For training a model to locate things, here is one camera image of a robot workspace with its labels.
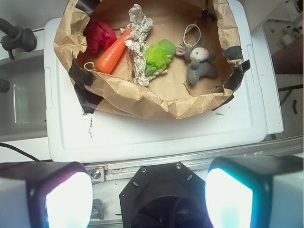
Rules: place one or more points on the orange plastic carrot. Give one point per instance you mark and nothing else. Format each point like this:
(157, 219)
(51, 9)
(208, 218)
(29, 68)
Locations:
(111, 56)

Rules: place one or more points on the clear plastic container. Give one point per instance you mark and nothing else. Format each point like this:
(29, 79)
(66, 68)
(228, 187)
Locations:
(23, 106)

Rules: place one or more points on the white plastic bin lid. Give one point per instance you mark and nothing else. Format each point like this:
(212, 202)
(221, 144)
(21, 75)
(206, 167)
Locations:
(99, 137)

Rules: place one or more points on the gray plush bunny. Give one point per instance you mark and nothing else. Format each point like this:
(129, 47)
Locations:
(198, 58)

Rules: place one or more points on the black clamp knob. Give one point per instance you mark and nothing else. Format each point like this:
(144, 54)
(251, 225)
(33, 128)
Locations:
(16, 37)

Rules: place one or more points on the green fuzzy toy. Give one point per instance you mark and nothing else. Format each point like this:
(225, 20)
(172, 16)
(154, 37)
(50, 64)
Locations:
(159, 56)

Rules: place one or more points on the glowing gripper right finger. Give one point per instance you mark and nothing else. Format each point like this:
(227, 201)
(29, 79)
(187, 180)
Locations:
(256, 192)

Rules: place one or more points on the brown paper bag bowl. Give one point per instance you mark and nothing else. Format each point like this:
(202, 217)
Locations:
(169, 95)

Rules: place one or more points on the crumpled white paper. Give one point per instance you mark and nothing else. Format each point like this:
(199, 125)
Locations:
(140, 25)

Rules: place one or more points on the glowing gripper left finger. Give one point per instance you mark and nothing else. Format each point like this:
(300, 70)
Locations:
(45, 195)

